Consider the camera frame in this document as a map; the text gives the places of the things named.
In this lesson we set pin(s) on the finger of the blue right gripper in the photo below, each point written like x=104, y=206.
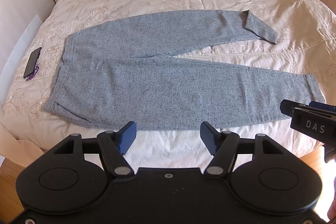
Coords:
x=322, y=108

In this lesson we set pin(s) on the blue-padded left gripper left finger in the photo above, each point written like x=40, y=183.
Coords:
x=113, y=146

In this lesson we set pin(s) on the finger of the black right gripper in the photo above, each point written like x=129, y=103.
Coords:
x=290, y=108

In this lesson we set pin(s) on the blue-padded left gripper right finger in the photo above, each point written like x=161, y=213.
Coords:
x=222, y=146

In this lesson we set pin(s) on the grey speckled pants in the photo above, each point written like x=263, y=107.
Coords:
x=130, y=70

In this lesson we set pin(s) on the person's hand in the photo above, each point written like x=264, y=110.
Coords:
x=332, y=210

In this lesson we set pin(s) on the black smartphone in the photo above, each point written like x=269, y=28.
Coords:
x=32, y=63

